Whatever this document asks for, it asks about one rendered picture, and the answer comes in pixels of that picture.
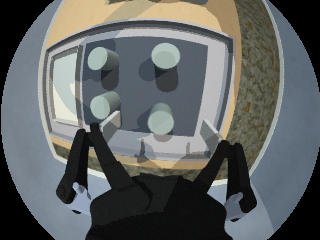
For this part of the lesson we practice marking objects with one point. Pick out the shallow white rectangular tray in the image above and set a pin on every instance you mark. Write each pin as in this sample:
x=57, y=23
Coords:
x=64, y=101

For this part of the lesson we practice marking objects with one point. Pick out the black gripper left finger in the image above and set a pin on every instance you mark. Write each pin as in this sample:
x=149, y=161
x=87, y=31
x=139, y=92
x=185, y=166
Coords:
x=73, y=187

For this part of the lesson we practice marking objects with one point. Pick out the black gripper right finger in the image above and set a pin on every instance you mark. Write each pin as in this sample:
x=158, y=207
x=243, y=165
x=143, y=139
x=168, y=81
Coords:
x=241, y=196

